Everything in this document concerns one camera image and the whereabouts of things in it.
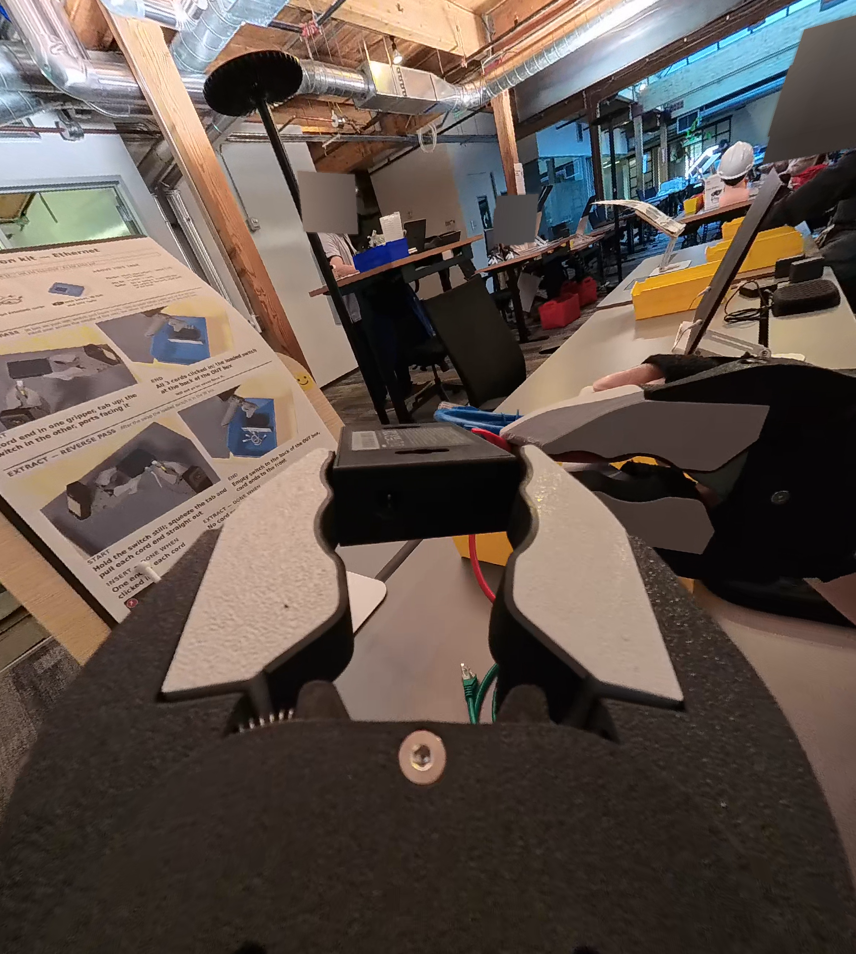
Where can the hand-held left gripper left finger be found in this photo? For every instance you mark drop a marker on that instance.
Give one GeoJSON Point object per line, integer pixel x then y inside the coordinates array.
{"type": "Point", "coordinates": [271, 596]}

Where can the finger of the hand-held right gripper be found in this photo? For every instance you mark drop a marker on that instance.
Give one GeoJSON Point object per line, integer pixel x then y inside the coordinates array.
{"type": "Point", "coordinates": [666, 522]}
{"type": "Point", "coordinates": [659, 428]}

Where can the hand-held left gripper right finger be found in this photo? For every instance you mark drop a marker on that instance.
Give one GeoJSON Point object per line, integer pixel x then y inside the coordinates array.
{"type": "Point", "coordinates": [584, 596]}

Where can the black ethernet switch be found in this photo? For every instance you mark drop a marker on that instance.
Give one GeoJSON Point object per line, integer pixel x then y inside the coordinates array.
{"type": "Point", "coordinates": [420, 492]}

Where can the white stand base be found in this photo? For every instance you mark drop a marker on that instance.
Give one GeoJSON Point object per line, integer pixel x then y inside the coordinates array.
{"type": "Point", "coordinates": [364, 596]}

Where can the yellow plastic bin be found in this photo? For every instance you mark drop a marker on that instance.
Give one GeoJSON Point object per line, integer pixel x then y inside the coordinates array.
{"type": "Point", "coordinates": [770, 246]}
{"type": "Point", "coordinates": [666, 298]}

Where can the red plastic crate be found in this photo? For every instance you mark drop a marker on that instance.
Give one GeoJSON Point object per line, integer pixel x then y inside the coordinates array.
{"type": "Point", "coordinates": [586, 292]}
{"type": "Point", "coordinates": [558, 313]}

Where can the black oval device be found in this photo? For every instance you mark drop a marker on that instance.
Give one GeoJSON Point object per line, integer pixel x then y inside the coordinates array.
{"type": "Point", "coordinates": [808, 298]}

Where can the printed instruction sheet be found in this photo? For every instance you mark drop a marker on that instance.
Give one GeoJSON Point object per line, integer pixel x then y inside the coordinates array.
{"type": "Point", "coordinates": [100, 410]}

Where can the wooden standing desk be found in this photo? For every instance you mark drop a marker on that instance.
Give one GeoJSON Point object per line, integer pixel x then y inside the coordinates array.
{"type": "Point", "coordinates": [443, 255]}

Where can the white hard hat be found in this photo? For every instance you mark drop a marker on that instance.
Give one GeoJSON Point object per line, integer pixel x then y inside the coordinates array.
{"type": "Point", "coordinates": [737, 158]}

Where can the blue storage bin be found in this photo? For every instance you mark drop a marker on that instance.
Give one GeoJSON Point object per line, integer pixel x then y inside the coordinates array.
{"type": "Point", "coordinates": [381, 257]}

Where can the wooden beam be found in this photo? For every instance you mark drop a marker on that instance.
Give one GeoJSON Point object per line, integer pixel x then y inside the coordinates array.
{"type": "Point", "coordinates": [197, 186]}

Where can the silver ventilation ducts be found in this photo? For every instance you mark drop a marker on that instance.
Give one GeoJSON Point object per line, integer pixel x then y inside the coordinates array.
{"type": "Point", "coordinates": [25, 82]}

